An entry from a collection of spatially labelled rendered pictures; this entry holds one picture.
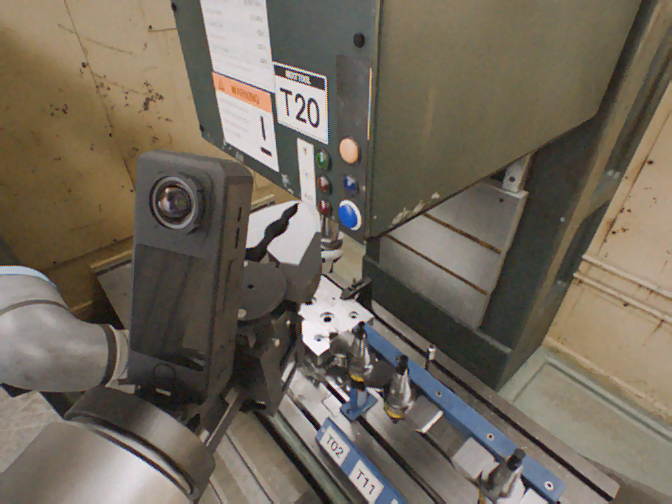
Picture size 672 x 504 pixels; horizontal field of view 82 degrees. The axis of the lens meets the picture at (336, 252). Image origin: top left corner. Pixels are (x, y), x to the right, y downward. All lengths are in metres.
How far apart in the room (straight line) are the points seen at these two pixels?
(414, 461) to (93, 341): 0.79
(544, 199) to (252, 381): 0.95
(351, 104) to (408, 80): 0.06
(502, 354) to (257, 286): 1.23
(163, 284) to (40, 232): 1.58
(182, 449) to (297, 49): 0.38
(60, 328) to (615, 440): 1.63
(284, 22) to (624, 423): 1.66
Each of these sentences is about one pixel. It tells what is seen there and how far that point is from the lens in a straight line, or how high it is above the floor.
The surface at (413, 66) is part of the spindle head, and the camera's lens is 0.41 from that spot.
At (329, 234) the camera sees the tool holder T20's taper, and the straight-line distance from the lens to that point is 0.88.
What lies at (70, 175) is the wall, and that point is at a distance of 1.70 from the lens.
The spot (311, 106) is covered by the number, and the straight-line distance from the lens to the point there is 0.45.
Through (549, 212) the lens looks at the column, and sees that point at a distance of 1.11.
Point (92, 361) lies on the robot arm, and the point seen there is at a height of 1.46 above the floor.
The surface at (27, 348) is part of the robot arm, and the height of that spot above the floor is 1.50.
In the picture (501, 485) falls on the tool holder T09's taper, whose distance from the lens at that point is 0.74.
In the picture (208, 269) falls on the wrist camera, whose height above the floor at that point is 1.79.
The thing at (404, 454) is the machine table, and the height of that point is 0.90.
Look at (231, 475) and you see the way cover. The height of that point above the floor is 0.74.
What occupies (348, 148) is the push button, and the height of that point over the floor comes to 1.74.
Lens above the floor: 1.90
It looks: 38 degrees down
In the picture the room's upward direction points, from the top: 1 degrees counter-clockwise
